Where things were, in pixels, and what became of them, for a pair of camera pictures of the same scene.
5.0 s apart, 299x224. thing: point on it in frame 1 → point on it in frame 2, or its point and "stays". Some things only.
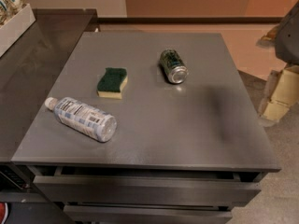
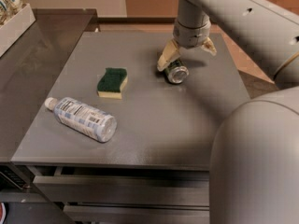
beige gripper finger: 282,94 → 171,53
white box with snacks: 16,16 stays
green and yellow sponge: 111,83 stays
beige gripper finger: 271,35 → 208,46
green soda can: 173,66 stays
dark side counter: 29,73 stays
